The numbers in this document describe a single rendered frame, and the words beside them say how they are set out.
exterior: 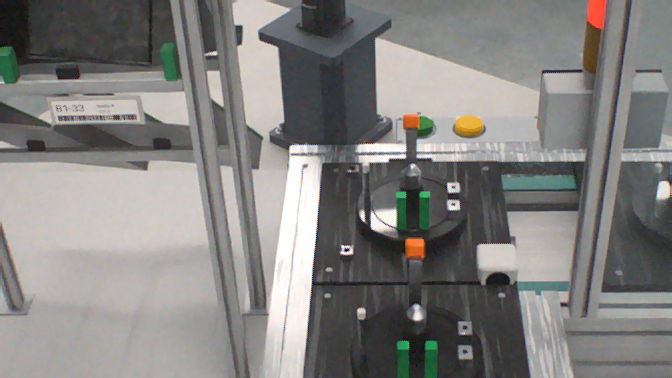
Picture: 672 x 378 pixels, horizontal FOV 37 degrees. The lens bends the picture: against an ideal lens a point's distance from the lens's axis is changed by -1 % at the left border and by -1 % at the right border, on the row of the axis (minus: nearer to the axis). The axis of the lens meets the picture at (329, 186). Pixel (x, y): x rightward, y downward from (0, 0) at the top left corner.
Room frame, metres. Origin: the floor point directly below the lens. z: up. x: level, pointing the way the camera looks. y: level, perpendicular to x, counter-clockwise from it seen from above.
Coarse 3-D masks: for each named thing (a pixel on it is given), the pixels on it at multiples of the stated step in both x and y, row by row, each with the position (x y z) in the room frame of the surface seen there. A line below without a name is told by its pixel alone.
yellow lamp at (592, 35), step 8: (592, 32) 0.84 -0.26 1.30; (600, 32) 0.84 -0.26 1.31; (592, 40) 0.84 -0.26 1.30; (584, 48) 0.86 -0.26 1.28; (592, 48) 0.84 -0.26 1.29; (584, 56) 0.85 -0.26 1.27; (592, 56) 0.84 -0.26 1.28; (584, 64) 0.85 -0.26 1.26; (592, 64) 0.84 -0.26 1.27; (592, 72) 0.84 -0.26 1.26
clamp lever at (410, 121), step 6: (408, 114) 1.08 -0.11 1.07; (414, 114) 1.08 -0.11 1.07; (408, 120) 1.06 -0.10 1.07; (414, 120) 1.06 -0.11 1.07; (408, 126) 1.06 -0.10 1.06; (414, 126) 1.06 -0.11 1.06; (408, 132) 1.04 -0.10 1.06; (414, 132) 1.04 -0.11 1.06; (408, 138) 1.06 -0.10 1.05; (414, 138) 1.06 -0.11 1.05; (408, 144) 1.05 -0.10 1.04; (414, 144) 1.05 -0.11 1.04; (408, 150) 1.05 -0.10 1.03; (414, 150) 1.05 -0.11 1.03; (408, 156) 1.05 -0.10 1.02; (414, 156) 1.05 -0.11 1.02; (408, 162) 1.05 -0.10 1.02; (414, 162) 1.05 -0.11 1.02
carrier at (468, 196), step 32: (320, 192) 1.06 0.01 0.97; (352, 192) 1.05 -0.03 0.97; (384, 192) 1.02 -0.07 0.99; (416, 192) 0.98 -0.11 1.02; (448, 192) 1.00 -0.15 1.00; (480, 192) 1.03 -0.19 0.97; (320, 224) 0.99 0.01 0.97; (352, 224) 0.99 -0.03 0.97; (384, 224) 0.96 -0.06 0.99; (416, 224) 0.95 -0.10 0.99; (448, 224) 0.95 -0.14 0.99; (480, 224) 0.97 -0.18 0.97; (320, 256) 0.93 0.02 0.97; (384, 256) 0.92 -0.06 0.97; (448, 256) 0.91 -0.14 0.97; (480, 256) 0.89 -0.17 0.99; (512, 256) 0.88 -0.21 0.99
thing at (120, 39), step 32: (32, 0) 0.88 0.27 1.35; (64, 0) 0.87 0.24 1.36; (96, 0) 0.87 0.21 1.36; (128, 0) 0.86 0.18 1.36; (160, 0) 0.87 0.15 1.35; (32, 32) 0.87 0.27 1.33; (64, 32) 0.86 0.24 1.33; (96, 32) 0.85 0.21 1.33; (128, 32) 0.85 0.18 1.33; (160, 32) 0.86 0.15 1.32; (128, 64) 0.83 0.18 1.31; (160, 64) 0.85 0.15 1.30
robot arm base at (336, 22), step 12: (312, 0) 1.32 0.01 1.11; (324, 0) 1.32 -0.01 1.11; (336, 0) 1.33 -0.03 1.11; (312, 12) 1.32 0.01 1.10; (324, 12) 1.32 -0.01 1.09; (336, 12) 1.33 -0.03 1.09; (300, 24) 1.35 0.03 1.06; (312, 24) 1.32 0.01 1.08; (324, 24) 1.32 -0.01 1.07; (336, 24) 1.33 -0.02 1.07; (348, 24) 1.34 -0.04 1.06; (324, 36) 1.31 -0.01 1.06
